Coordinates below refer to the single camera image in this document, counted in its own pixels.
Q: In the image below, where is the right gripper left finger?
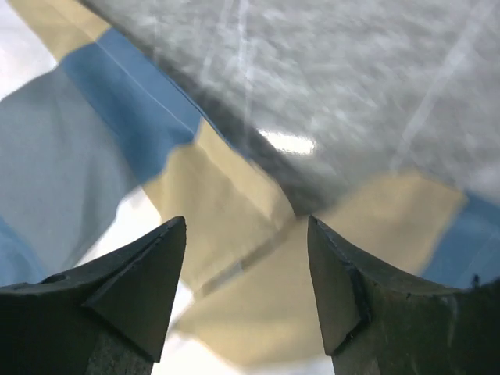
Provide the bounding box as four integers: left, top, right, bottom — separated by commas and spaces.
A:
1, 216, 186, 374

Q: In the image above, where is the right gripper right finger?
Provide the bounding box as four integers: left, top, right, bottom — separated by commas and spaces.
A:
307, 217, 499, 374

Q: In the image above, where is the blue beige patchwork pillowcase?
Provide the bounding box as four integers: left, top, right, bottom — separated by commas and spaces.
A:
1, 1, 499, 374

